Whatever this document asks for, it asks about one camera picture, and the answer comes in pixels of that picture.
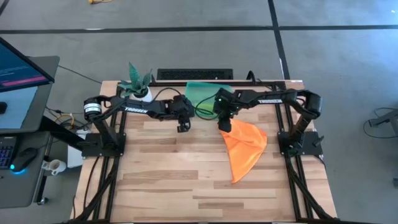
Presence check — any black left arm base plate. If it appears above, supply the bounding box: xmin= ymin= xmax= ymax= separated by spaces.
xmin=81 ymin=133 xmax=127 ymax=157

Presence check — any orange microfibre towel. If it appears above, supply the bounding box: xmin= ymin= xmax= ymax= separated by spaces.
xmin=218 ymin=118 xmax=268 ymax=185

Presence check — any black mouse with light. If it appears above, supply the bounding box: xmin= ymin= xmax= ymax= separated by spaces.
xmin=10 ymin=146 xmax=39 ymax=174

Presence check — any white plant pot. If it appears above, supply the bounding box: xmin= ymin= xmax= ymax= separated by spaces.
xmin=130 ymin=86 xmax=154 ymax=103

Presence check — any black backlit keyboard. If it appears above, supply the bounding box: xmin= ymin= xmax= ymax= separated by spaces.
xmin=0 ymin=135 xmax=18 ymax=170

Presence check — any black aluminium table frame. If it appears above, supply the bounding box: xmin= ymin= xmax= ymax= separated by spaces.
xmin=67 ymin=80 xmax=341 ymax=224

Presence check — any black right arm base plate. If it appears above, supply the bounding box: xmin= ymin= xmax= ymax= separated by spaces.
xmin=277 ymin=130 xmax=325 ymax=157

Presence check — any thin black floor cable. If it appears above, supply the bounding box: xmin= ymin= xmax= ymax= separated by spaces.
xmin=57 ymin=64 xmax=103 ymax=85

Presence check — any white mug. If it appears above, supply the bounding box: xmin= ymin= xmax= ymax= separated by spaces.
xmin=41 ymin=159 xmax=67 ymax=177

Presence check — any teal translucent plastic bin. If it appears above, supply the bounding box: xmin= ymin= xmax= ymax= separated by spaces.
xmin=185 ymin=80 xmax=234 ymax=118

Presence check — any black right camera cable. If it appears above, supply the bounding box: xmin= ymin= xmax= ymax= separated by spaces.
xmin=193 ymin=92 xmax=219 ymax=121

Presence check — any white box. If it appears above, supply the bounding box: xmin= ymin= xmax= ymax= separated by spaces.
xmin=67 ymin=144 xmax=83 ymax=169

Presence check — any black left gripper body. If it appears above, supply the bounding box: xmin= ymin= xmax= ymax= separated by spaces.
xmin=161 ymin=94 xmax=196 ymax=121

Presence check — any black camera cable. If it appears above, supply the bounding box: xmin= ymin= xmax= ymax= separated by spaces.
xmin=193 ymin=92 xmax=219 ymax=121
xmin=148 ymin=87 xmax=185 ymax=102

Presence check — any computer monitor with blue screen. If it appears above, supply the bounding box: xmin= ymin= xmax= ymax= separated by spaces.
xmin=0 ymin=36 xmax=56 ymax=93

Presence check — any grey stand leg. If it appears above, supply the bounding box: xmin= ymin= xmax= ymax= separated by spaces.
xmin=363 ymin=107 xmax=398 ymax=139

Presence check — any green snake plant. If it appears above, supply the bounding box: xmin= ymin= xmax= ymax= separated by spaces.
xmin=117 ymin=62 xmax=153 ymax=98

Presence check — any grey computer cart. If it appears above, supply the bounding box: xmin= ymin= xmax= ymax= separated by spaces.
xmin=0 ymin=55 xmax=61 ymax=209

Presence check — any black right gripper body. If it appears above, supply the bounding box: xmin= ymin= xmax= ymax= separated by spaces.
xmin=213 ymin=88 xmax=239 ymax=121

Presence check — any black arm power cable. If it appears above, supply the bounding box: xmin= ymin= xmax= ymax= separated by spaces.
xmin=246 ymin=70 xmax=280 ymax=91

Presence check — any black left camera cable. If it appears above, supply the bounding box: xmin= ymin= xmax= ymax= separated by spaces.
xmin=148 ymin=87 xmax=185 ymax=102

